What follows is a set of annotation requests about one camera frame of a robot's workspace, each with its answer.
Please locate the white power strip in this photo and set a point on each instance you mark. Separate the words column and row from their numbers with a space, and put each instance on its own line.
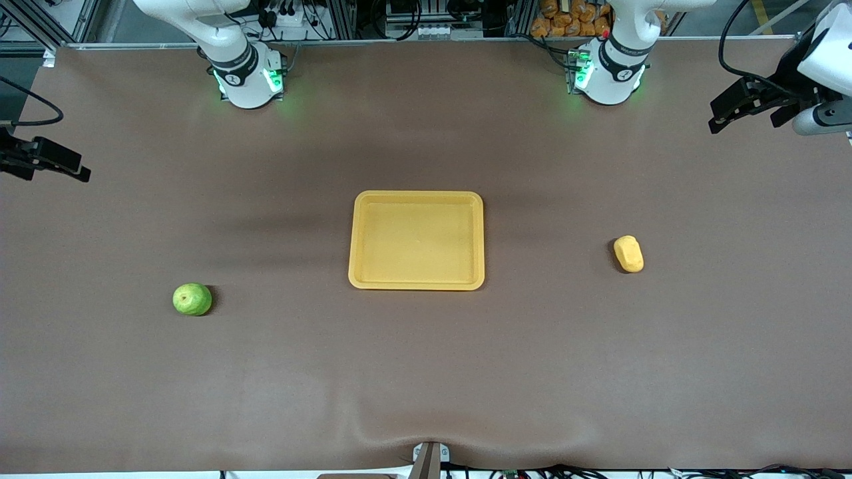
column 293, row 23

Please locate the brown table mat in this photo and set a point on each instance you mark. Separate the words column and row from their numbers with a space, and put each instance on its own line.
column 426, row 372

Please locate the yellow potato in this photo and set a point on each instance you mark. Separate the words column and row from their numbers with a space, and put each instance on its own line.
column 628, row 254

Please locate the green apple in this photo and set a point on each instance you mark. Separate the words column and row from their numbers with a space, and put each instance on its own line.
column 192, row 299

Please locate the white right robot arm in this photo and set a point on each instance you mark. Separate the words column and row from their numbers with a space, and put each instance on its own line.
column 245, row 74

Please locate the orange bread pile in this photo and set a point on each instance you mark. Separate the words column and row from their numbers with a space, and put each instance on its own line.
column 566, row 16

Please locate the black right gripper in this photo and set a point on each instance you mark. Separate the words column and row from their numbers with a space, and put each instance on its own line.
column 14, row 157

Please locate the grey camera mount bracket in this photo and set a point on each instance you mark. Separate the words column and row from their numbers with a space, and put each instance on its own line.
column 429, row 460

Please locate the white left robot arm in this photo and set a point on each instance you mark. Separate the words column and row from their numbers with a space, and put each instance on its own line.
column 614, row 70

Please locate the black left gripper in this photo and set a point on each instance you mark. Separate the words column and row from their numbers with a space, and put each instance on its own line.
column 784, row 94

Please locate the grey aluminium frame rail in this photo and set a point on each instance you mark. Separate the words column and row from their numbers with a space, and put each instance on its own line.
column 413, row 41

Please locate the yellow plastic tray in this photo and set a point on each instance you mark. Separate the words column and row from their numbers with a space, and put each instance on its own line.
column 416, row 243

